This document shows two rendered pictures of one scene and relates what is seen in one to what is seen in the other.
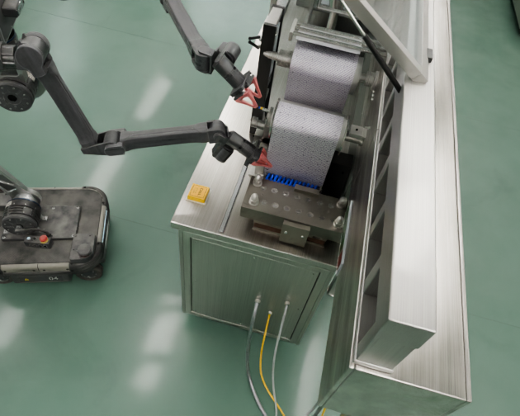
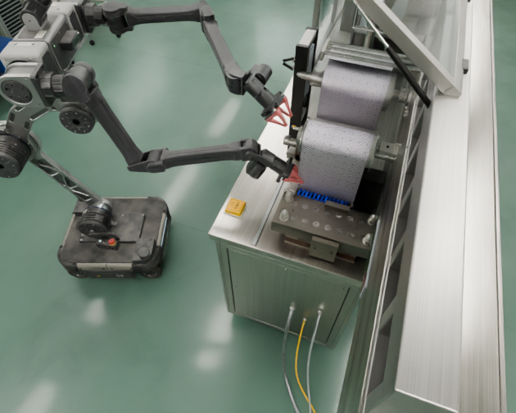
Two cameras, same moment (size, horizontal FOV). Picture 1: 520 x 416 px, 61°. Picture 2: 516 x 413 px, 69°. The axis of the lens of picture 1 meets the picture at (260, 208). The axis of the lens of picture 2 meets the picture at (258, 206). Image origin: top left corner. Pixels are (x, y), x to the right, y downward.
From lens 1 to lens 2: 0.24 m
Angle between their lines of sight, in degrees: 9
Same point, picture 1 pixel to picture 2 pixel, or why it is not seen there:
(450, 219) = (486, 247)
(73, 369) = (132, 356)
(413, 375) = not seen: outside the picture
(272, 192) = (303, 208)
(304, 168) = (335, 185)
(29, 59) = (74, 86)
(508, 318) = not seen: outside the picture
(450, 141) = (489, 159)
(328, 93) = (359, 111)
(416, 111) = (446, 128)
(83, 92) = (157, 115)
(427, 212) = (454, 248)
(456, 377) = not seen: outside the picture
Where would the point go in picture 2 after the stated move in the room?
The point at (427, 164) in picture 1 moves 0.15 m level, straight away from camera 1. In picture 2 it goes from (457, 189) to (486, 147)
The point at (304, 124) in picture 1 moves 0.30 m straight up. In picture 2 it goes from (332, 142) to (349, 63)
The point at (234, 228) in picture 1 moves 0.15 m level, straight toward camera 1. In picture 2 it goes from (267, 241) to (260, 274)
